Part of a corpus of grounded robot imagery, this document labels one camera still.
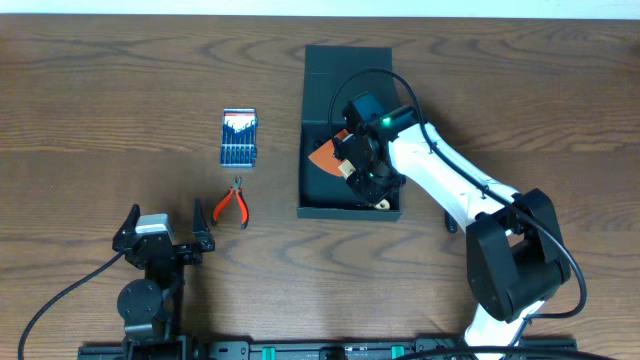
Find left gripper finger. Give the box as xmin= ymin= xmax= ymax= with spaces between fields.
xmin=192 ymin=198 xmax=211 ymax=244
xmin=117 ymin=204 xmax=140 ymax=241

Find orange blade wooden scraper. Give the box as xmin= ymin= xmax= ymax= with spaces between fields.
xmin=307 ymin=128 xmax=392 ymax=212

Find black yellow screwdriver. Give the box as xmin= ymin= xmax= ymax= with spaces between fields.
xmin=445 ymin=212 xmax=458 ymax=234

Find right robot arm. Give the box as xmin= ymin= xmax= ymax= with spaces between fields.
xmin=333 ymin=92 xmax=570 ymax=347

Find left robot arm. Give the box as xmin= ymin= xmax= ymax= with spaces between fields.
xmin=112 ymin=200 xmax=215 ymax=360

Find dark green open box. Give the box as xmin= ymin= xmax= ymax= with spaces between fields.
xmin=297 ymin=45 xmax=402 ymax=222

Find blue screwdriver set case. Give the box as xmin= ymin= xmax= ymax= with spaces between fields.
xmin=220 ymin=108 xmax=258 ymax=168

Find orange handled pliers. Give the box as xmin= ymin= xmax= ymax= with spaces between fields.
xmin=211 ymin=176 xmax=250 ymax=229

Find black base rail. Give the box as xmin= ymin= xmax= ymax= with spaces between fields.
xmin=77 ymin=338 xmax=579 ymax=360

